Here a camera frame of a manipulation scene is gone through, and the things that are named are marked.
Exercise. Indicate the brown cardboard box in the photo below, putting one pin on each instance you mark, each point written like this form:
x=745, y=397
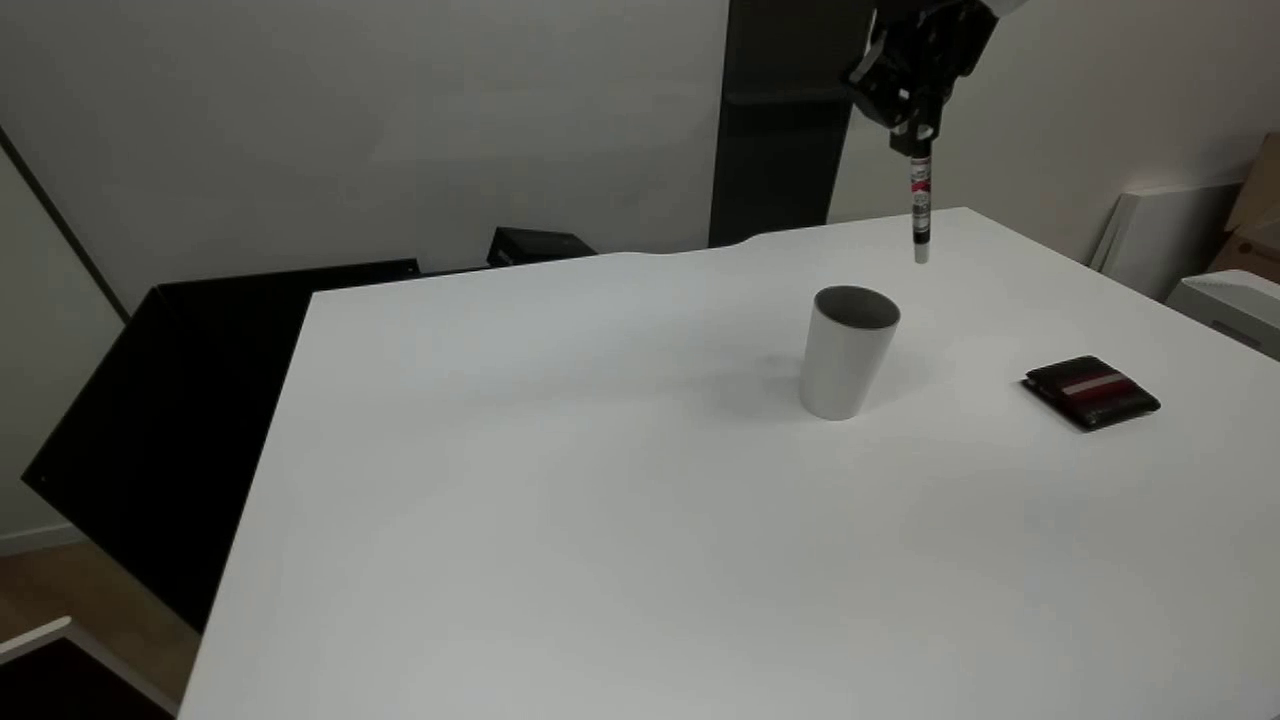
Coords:
x=1252, y=204

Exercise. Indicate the black chair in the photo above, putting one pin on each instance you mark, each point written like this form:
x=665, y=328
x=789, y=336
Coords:
x=528, y=244

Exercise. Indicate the red and white marker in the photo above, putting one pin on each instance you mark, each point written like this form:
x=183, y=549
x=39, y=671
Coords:
x=923, y=200

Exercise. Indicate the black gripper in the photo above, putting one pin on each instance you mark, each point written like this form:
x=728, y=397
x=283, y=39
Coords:
x=923, y=63

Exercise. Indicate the black and red eraser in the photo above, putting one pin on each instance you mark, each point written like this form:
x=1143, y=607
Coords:
x=1088, y=391

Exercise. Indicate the dark wall pillar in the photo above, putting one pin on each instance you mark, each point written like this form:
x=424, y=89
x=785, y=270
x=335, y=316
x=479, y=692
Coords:
x=783, y=120

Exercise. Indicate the white covered chair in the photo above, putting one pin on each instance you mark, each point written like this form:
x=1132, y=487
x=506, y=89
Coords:
x=1156, y=233

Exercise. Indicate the white ceramic mug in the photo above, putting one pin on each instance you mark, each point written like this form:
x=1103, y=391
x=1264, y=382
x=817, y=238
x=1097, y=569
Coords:
x=845, y=360

